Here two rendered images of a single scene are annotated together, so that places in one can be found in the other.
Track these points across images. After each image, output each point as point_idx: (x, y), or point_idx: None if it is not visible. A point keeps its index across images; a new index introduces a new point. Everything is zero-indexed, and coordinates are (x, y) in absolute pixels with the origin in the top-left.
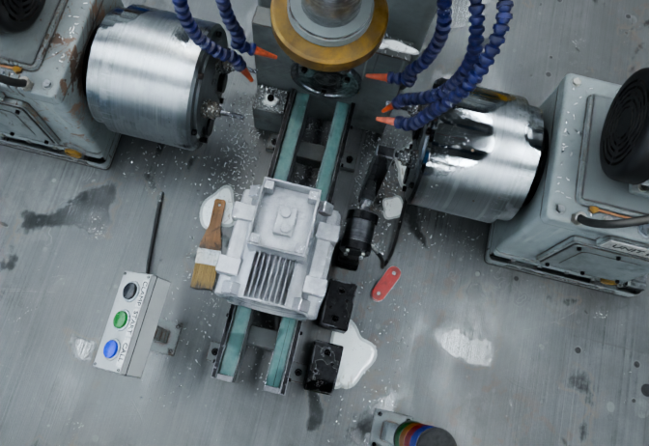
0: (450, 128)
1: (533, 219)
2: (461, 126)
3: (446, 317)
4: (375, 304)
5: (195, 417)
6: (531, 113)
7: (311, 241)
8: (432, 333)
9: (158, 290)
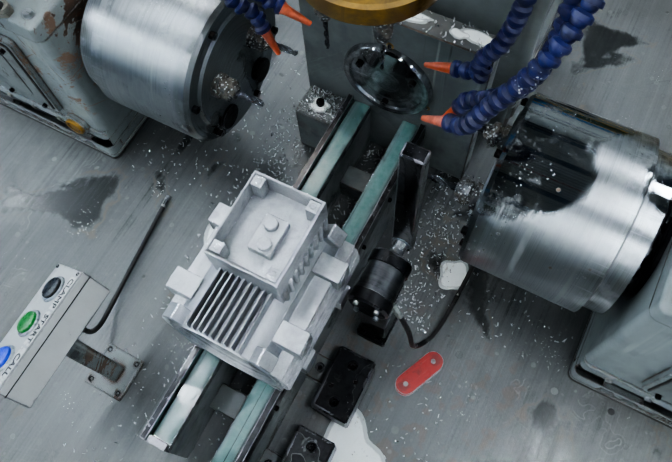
0: (530, 153)
1: (639, 314)
2: (547, 153)
3: (496, 441)
4: (398, 398)
5: None
6: (662, 158)
7: (303, 276)
8: (470, 460)
9: (88, 295)
